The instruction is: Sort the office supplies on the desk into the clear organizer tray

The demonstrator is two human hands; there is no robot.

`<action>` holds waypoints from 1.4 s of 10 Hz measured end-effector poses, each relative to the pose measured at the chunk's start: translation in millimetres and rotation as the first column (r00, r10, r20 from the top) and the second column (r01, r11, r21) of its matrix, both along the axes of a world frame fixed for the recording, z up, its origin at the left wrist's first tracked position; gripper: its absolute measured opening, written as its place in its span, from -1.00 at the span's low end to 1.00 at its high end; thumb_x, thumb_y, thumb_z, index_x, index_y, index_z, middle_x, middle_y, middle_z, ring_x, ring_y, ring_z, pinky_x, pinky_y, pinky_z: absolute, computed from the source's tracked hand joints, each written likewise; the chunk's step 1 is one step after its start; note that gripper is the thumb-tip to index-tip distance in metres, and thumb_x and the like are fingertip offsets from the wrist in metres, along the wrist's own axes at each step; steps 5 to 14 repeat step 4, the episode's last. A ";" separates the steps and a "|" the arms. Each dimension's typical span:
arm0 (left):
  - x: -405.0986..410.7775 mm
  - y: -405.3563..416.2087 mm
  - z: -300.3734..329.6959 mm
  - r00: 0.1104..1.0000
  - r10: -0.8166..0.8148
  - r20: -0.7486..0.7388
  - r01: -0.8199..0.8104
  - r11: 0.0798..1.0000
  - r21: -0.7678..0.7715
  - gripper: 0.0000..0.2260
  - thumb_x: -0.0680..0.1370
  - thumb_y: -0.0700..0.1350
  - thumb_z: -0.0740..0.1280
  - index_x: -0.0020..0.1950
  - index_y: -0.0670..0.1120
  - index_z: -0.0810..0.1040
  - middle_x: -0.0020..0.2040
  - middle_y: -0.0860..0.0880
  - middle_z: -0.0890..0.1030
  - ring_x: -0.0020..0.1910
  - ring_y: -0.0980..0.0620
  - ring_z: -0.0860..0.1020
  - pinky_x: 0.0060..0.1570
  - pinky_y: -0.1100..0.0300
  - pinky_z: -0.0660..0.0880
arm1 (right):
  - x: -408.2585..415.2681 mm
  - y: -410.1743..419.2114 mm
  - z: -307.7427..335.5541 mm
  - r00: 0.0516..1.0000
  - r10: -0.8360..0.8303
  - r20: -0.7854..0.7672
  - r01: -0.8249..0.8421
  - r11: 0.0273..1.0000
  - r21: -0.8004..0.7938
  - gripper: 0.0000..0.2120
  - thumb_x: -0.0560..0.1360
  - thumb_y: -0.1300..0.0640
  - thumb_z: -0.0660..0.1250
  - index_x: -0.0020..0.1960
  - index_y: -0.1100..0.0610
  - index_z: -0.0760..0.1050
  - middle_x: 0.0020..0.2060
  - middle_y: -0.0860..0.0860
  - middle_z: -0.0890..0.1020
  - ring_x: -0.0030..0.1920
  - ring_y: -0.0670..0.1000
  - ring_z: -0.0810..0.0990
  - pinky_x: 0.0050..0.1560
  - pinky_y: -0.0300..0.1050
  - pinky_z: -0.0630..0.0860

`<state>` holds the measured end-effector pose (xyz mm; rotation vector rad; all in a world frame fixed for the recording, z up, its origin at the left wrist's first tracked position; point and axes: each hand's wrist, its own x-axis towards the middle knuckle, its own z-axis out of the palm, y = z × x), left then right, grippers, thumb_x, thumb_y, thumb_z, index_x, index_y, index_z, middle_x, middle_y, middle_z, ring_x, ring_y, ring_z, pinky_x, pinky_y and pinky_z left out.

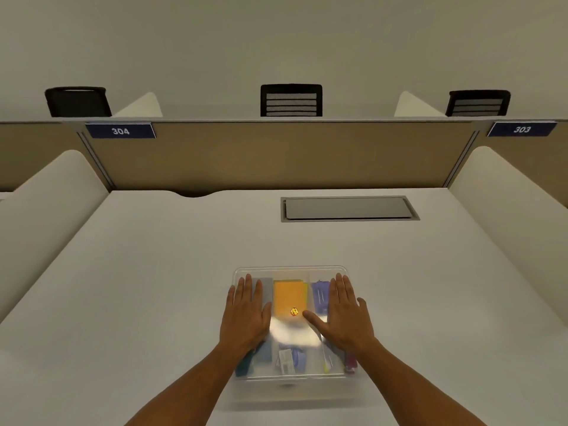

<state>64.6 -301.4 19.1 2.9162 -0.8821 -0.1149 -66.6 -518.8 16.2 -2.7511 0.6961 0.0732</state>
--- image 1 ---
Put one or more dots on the beige desk partition panel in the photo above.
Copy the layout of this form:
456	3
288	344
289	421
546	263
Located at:
40	155
532	159
275	157

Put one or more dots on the person's left hand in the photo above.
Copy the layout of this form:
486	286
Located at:
243	321

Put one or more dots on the blue number sign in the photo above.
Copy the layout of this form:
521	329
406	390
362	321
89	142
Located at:
120	130
522	129

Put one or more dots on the orange felt sheet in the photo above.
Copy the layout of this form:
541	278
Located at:
289	297

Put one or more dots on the person's left forearm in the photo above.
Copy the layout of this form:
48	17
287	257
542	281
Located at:
191	385

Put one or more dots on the teal felt piece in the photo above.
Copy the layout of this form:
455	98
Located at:
244	363

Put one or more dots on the purple needle card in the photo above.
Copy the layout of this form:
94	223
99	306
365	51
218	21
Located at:
320	296

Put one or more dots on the person's right thumb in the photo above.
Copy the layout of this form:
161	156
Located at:
315	322

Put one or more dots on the person's left middle finger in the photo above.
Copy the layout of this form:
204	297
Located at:
249	289

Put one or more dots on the person's right little finger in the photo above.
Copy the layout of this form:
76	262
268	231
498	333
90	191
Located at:
361	308

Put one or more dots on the clear plastic storage box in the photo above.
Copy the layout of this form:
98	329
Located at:
293	385

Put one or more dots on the white side divider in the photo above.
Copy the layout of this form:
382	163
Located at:
142	107
415	106
44	217
514	217

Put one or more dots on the person's left thumb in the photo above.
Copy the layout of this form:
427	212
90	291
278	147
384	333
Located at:
266	315

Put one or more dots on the white labelled packet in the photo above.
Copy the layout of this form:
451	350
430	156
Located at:
290	360

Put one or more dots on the blue felt piece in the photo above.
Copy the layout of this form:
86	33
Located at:
263	352

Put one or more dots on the person's right forearm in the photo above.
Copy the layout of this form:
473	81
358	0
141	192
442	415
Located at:
412	385

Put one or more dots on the grey felt sheet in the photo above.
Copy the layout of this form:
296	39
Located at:
267	290

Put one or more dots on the person's right middle finger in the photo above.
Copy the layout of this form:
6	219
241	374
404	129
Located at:
340	289

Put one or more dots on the person's right hand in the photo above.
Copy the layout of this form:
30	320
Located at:
348	323

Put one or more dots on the black slatted office chair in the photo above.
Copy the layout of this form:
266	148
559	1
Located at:
291	101
478	103

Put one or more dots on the person's left little finger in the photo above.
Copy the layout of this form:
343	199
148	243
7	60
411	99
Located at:
231	299

